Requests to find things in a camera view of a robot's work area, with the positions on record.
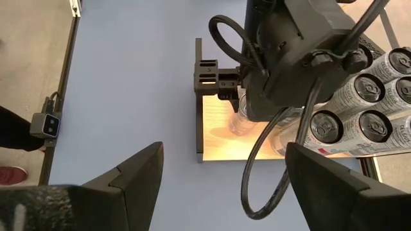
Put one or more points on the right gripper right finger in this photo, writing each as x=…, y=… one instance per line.
x=346, y=205

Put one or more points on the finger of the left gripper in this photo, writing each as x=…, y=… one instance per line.
x=228, y=88

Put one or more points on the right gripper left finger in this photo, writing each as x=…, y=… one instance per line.
x=112, y=205

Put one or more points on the blue silver Red Bull can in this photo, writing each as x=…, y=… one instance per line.
x=242, y=123

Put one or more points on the white Celsius Arctic can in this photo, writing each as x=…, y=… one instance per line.
x=401, y=61

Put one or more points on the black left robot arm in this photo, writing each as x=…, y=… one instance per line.
x=305, y=38

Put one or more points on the blue table mat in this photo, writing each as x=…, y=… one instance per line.
x=128, y=80

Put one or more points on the person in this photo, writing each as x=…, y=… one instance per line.
x=16, y=128

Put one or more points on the wooden shelf black metal frame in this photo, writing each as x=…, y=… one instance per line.
x=218, y=144

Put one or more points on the grey depth camera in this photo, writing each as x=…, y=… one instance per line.
x=45, y=125

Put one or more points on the white metal bracket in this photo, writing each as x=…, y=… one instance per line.
x=75, y=7

